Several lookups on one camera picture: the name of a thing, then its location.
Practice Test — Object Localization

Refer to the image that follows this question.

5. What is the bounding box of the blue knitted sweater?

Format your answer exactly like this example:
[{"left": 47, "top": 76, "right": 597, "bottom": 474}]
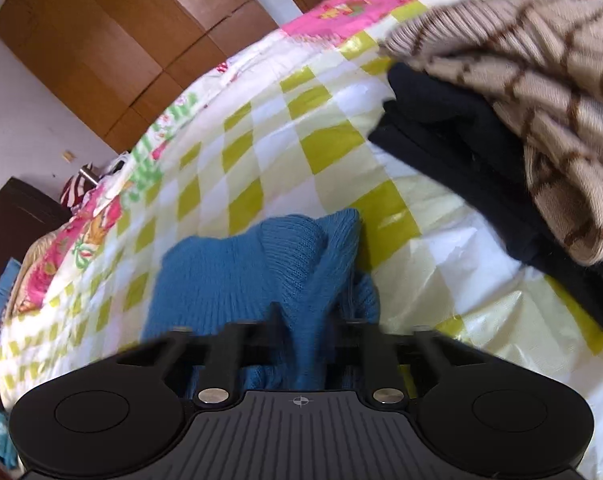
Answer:
[{"left": 142, "top": 208, "right": 379, "bottom": 390}]

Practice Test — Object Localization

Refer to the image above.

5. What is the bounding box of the green checkered bed cover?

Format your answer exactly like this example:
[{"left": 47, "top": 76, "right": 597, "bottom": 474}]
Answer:
[{"left": 0, "top": 0, "right": 603, "bottom": 479}]

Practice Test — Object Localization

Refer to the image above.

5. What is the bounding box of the red white striped cloth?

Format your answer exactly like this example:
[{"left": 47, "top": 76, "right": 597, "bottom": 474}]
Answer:
[{"left": 58, "top": 173, "right": 94, "bottom": 210}]

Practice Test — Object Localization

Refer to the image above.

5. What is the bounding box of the steel thermos bottle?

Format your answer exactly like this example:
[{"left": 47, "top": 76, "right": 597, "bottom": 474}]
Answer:
[{"left": 79, "top": 164, "right": 100, "bottom": 188}]

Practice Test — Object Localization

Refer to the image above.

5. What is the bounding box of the black folded garment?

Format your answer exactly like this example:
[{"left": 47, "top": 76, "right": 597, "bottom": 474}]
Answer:
[{"left": 369, "top": 63, "right": 603, "bottom": 327}]

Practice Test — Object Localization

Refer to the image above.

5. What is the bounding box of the dark wooden headboard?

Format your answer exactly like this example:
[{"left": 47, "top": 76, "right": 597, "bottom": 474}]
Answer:
[{"left": 0, "top": 175, "right": 72, "bottom": 411}]

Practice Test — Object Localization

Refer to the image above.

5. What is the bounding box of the brown wooden wardrobe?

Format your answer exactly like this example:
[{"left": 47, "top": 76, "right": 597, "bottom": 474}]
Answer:
[{"left": 0, "top": 0, "right": 388, "bottom": 154}]

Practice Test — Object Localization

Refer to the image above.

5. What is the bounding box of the beige brown patterned sweater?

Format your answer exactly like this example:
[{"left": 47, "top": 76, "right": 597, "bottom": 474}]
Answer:
[{"left": 383, "top": 0, "right": 603, "bottom": 266}]

